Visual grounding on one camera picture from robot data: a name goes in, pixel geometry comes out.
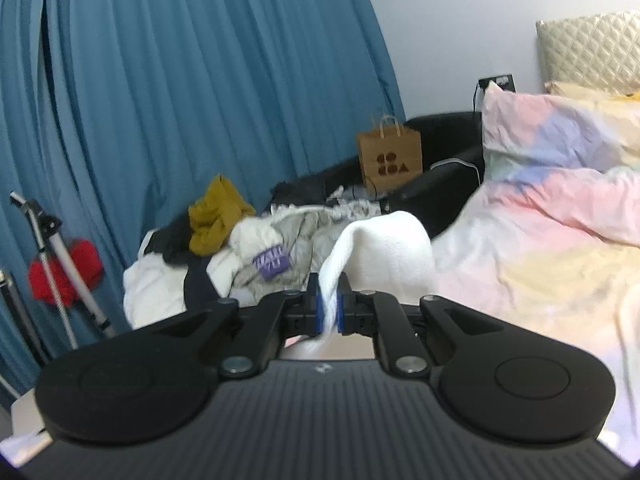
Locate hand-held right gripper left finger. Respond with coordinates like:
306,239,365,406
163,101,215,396
145,272,321,380

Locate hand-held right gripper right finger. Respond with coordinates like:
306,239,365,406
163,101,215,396
337,272,506,380

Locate white towel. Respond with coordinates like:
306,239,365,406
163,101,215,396
295,211,441,361

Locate mustard yellow garment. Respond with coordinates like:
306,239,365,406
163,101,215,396
188,175,257,256

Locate brown paper bag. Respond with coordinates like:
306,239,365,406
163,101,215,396
356,114,423,196

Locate black garment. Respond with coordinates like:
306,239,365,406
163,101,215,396
150,225,241,311

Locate black armchair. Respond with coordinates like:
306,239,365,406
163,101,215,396
270,111,488,238

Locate pastel tie-dye duvet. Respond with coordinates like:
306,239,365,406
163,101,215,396
430,165,640,466

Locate red garment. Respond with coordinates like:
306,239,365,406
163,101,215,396
28,239,104,308

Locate metal stand with poles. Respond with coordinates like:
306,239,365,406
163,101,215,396
9,191,116,351

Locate pastel tie-dye pillow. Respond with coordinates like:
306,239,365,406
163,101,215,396
480,82,640,181

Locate pale yellow pillow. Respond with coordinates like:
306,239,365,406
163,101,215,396
545,80,640,111

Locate quilted cream headboard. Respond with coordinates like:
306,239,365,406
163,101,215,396
536,10,640,96

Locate white cable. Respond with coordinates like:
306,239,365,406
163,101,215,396
430,159,483,186

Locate wall socket with black cable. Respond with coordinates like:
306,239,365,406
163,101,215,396
472,74,516,111

